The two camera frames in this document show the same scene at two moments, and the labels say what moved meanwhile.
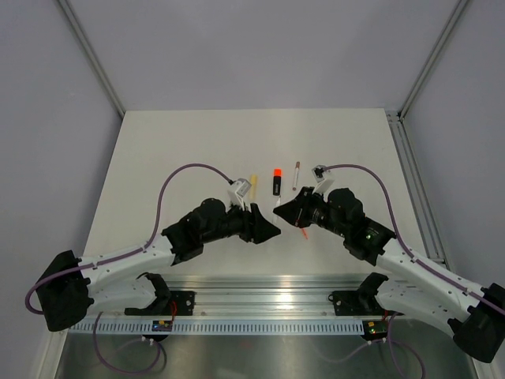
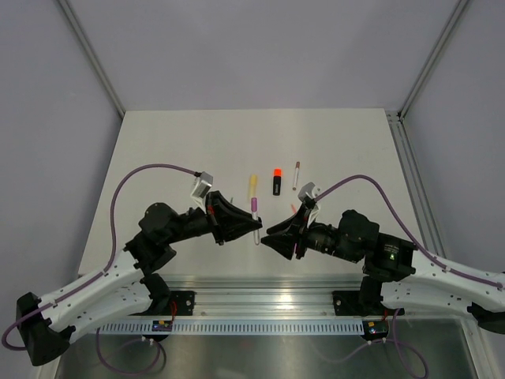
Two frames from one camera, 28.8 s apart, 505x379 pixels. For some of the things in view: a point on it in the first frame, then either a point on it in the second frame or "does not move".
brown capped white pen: x=297 y=166 does not move
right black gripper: x=296 y=212 → x=285 y=242
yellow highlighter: x=253 y=189 does not move
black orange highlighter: x=277 y=181 does not move
